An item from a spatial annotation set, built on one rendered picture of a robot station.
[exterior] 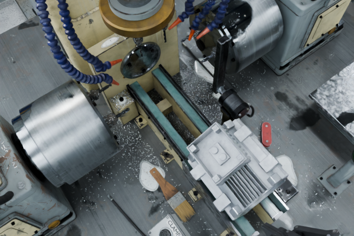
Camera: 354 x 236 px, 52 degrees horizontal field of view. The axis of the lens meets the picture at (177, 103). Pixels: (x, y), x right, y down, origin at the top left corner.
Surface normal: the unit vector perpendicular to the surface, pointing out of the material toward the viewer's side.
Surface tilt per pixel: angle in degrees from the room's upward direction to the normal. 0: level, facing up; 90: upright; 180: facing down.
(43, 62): 0
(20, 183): 0
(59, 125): 17
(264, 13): 32
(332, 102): 0
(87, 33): 90
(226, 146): 23
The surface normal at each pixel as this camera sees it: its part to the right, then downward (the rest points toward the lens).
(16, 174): -0.04, -0.46
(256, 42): 0.52, 0.45
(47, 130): 0.09, -0.29
